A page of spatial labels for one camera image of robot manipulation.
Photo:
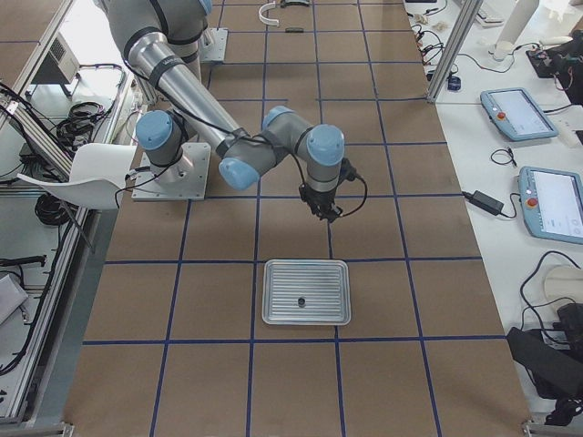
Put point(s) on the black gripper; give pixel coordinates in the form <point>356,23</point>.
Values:
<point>320,200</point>

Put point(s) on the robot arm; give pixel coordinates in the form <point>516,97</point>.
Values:
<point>159,42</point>

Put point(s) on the ribbed metal tray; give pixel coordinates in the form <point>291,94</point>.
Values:
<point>324,283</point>

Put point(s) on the black power adapter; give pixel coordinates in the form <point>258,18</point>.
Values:
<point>484,202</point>

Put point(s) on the black brake pad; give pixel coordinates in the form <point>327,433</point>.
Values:
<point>294,30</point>

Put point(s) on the white curved plastic part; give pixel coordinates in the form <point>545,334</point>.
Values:
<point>263,14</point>

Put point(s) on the blue teach pendant far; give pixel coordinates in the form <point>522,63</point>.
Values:
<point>516,114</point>

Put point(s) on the blue teach pendant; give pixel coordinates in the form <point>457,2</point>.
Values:
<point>551,201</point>
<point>516,114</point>

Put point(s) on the dark brake shoe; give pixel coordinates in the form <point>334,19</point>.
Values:
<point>288,3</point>

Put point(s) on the blue teach pendant near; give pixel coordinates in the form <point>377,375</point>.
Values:
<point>551,201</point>

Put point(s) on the white plastic chair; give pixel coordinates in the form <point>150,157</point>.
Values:
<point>97,173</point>

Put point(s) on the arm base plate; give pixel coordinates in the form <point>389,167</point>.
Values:
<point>187,179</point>
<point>212,45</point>

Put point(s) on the aluminium frame post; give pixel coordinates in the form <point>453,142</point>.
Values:
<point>453,45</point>

